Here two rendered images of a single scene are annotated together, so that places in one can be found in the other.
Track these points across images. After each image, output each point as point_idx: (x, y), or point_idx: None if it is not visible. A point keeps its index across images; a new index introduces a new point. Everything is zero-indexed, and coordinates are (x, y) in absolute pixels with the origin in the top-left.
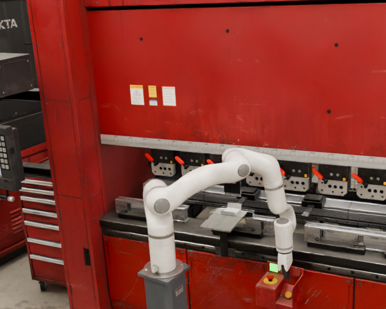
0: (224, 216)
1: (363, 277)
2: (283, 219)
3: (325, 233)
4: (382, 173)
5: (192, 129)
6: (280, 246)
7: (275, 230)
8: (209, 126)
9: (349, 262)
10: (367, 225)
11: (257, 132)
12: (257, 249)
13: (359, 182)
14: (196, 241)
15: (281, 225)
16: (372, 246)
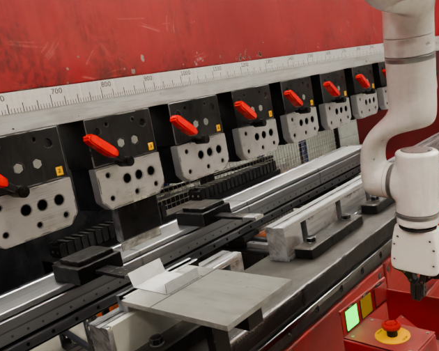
0: (185, 290)
1: (389, 253)
2: (412, 148)
3: (306, 224)
4: (340, 76)
5: None
6: (436, 209)
7: (427, 172)
8: (55, 25)
9: (375, 237)
10: (270, 216)
11: (177, 29)
12: (278, 322)
13: (338, 94)
14: None
15: (437, 151)
16: (349, 211)
